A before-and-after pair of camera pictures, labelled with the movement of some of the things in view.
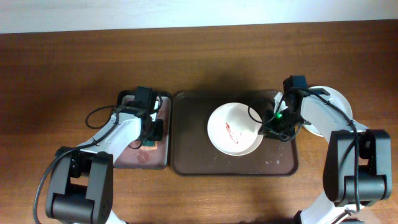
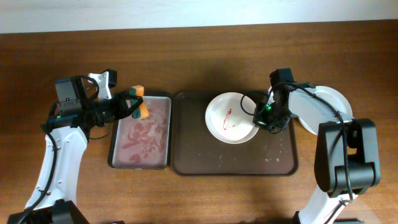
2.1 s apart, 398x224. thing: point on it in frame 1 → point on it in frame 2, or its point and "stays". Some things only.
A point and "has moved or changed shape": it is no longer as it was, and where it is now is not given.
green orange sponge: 149,145 has moved or changed shape
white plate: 336,98 stays
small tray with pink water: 150,155 stays
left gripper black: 158,134 → 119,99
